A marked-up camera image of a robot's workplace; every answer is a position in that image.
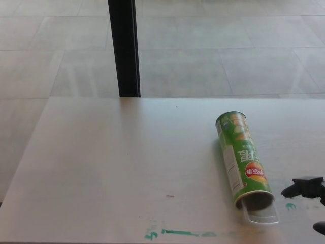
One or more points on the green chips tube container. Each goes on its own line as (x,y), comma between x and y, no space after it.
(234,142)

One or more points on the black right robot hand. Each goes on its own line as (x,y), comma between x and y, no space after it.
(308,189)

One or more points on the black vertical frame post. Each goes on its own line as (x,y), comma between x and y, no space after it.
(124,48)

